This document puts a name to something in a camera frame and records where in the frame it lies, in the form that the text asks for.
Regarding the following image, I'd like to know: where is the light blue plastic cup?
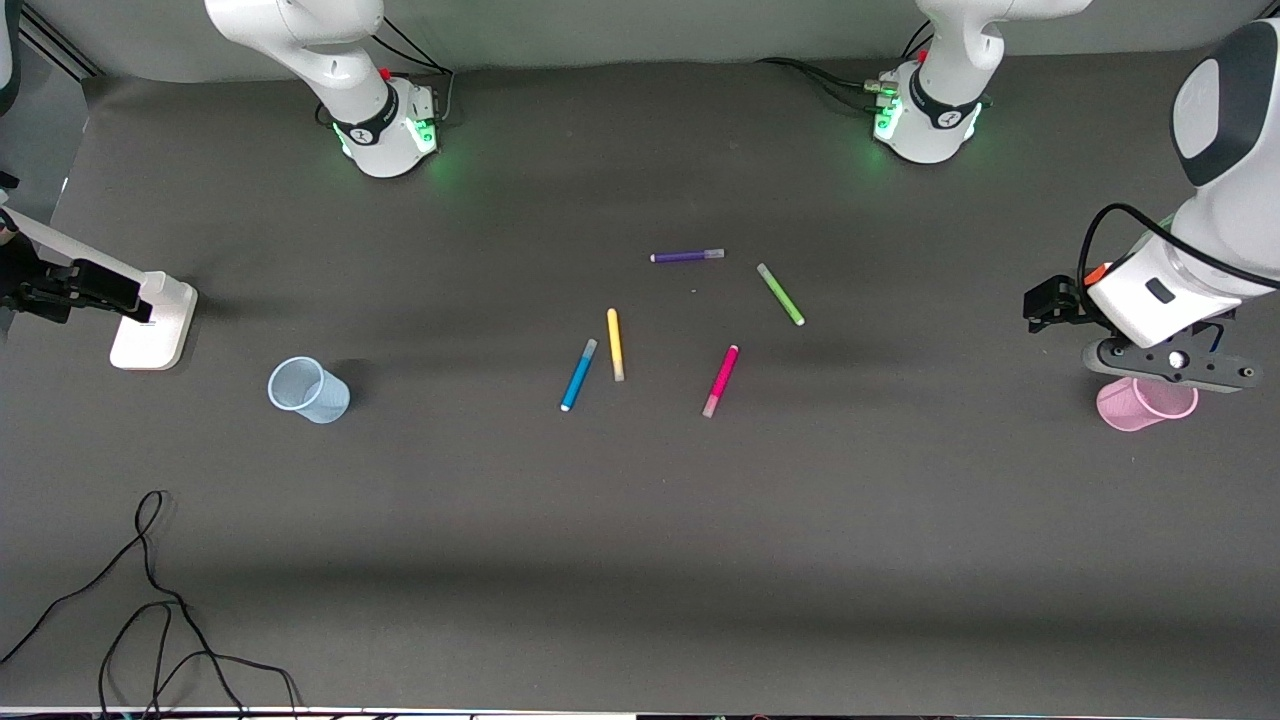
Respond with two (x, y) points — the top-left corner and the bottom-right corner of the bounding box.
(267, 356), (352, 425)

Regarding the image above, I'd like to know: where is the thin black loose cable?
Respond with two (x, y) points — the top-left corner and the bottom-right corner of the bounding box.
(0, 490), (301, 719)

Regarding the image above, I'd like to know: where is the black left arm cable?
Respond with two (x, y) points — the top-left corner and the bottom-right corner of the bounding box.
(1077, 203), (1280, 291)

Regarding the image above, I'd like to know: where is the white desk stand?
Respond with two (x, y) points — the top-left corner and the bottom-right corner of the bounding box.
(0, 205), (199, 371)

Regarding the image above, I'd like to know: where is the dark grey table mat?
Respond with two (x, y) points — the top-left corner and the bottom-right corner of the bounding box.
(0, 40), (1280, 713)

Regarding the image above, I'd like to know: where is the blue marker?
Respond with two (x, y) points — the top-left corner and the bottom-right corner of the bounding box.
(560, 339), (599, 413)

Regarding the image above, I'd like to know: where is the black left base cable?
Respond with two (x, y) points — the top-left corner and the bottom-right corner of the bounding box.
(755, 57), (891, 113)

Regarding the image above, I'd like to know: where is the black frame bar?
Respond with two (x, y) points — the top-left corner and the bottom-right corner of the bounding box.
(18, 8), (103, 81)

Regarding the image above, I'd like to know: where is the green marker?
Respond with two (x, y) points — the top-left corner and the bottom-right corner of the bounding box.
(756, 263), (806, 327)

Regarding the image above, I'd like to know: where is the pink marker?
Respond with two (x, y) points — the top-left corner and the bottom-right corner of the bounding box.
(702, 344), (741, 419)

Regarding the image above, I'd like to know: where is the black right base cable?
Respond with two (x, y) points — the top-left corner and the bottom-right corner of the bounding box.
(378, 15), (457, 126)

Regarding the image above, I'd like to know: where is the pink plastic cup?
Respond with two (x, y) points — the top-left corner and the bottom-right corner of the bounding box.
(1096, 375), (1199, 433)

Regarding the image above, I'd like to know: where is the black base cable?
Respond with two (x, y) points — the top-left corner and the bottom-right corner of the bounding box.
(378, 15), (457, 126)
(755, 57), (891, 113)

